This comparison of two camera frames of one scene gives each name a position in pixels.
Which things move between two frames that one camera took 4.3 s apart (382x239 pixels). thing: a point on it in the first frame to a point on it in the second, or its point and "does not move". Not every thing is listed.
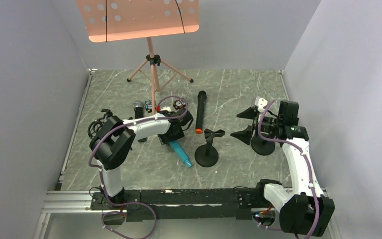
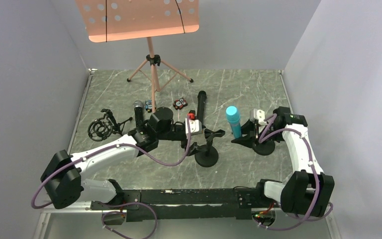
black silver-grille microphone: [138, 109] does not move
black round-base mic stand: [206, 155] does not move
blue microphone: [180, 153] to [233, 116]
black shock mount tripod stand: [96, 126] does not move
